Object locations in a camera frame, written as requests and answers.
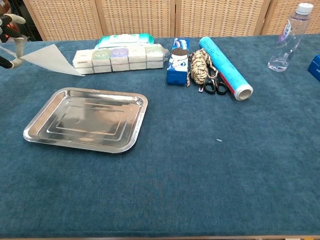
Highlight braided rope bundle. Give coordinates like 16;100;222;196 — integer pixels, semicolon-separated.
185;48;219;88

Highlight green wet wipes pack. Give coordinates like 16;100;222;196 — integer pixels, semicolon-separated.
94;33;155;50

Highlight silver metal tray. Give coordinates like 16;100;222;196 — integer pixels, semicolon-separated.
22;87;149;154

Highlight teal table cloth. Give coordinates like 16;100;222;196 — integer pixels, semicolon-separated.
0;34;320;238

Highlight wide blue cookie box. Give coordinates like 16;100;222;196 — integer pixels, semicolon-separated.
307;54;320;83

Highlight pocket tissue multipack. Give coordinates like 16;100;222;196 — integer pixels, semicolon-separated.
72;43;168;75

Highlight blue cling film roll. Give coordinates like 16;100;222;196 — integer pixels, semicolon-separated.
198;36;254;101

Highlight white tissue sheet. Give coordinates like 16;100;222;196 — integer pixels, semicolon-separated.
0;43;86;77

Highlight black handled scissors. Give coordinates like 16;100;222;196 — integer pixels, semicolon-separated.
198;65;229;96

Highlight clear plastic water bottle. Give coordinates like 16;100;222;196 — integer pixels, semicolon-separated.
267;2;314;73

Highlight slim blue cookie box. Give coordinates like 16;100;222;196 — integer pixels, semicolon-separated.
166;37;190;87

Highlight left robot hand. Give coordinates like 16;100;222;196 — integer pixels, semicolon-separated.
0;13;27;70

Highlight wicker folding screen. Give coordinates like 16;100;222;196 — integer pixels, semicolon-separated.
22;0;320;42

